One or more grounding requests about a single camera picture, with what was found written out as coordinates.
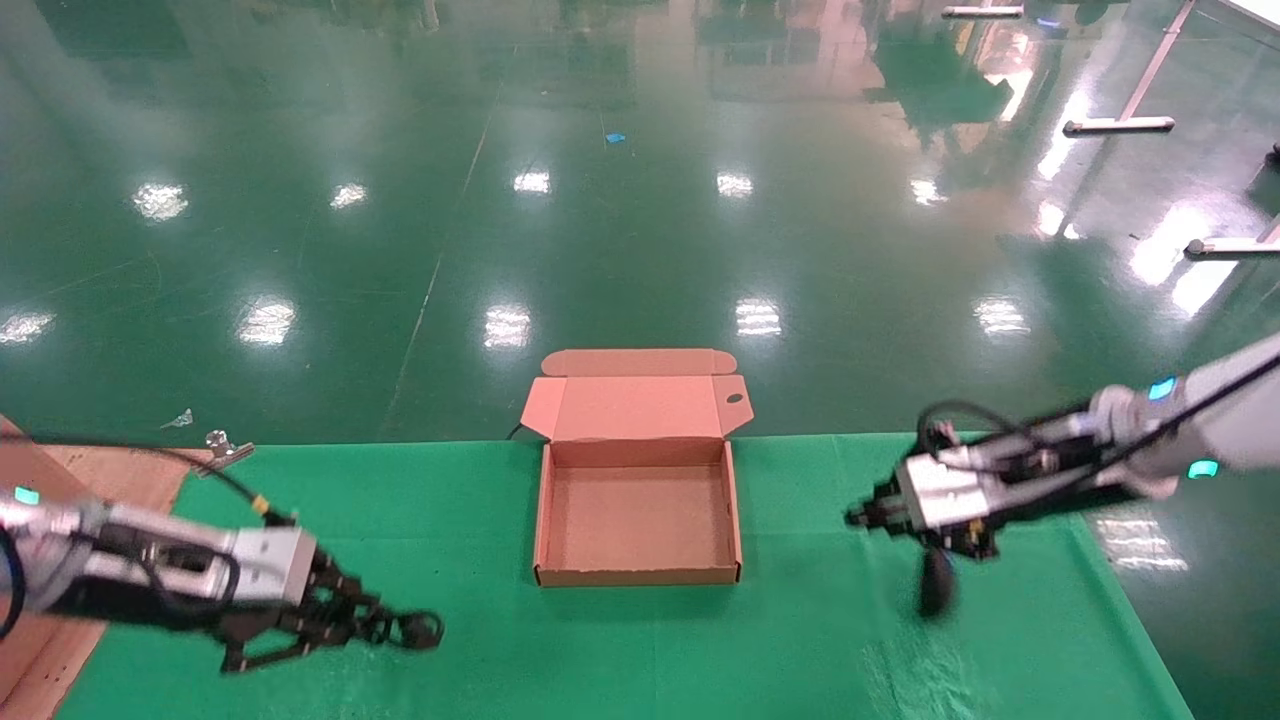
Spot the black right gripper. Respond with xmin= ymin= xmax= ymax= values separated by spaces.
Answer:
xmin=846 ymin=478 xmax=1103 ymax=561

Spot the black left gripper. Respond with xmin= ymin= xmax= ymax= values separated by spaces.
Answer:
xmin=198 ymin=554 xmax=447 ymax=674

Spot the black device with USB cable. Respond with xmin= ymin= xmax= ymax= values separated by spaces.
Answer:
xmin=918 ymin=543 xmax=958 ymax=619

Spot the brown open cardboard box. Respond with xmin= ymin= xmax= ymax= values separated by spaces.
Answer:
xmin=520 ymin=348 xmax=756 ymax=588

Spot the silver binder clip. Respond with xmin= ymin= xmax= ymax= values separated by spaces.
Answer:
xmin=194 ymin=430 xmax=256 ymax=479

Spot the green table cloth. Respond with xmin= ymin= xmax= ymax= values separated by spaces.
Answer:
xmin=55 ymin=432 xmax=1196 ymax=720

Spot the white table top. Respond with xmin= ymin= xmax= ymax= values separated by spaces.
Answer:
xmin=1225 ymin=0 xmax=1280 ymax=37

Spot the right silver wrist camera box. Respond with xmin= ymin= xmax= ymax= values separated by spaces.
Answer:
xmin=898 ymin=415 xmax=1101 ymax=532

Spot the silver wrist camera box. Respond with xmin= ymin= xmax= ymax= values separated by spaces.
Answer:
xmin=100 ymin=505 xmax=317 ymax=608
xmin=898 ymin=415 xmax=1101 ymax=532

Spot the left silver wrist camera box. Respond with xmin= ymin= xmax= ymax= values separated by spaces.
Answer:
xmin=100 ymin=505 xmax=317 ymax=608

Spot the black left gripper loop cable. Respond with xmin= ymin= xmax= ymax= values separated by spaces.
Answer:
xmin=128 ymin=543 xmax=244 ymax=603

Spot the black gripper loop cable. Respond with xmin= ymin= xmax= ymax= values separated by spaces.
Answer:
xmin=128 ymin=543 xmax=244 ymax=603
xmin=916 ymin=399 xmax=1036 ymax=473

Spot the black right gripper loop cable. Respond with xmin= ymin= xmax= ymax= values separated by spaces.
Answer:
xmin=916 ymin=399 xmax=1036 ymax=473

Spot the black yellow-tagged left arm cable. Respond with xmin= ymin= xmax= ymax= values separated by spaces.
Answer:
xmin=0 ymin=435 xmax=297 ymax=527

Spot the black left arm hanging cable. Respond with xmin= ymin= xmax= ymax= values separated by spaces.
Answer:
xmin=0 ymin=528 xmax=23 ymax=641

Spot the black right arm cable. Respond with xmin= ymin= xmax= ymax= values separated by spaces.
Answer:
xmin=1090 ymin=352 xmax=1280 ymax=473

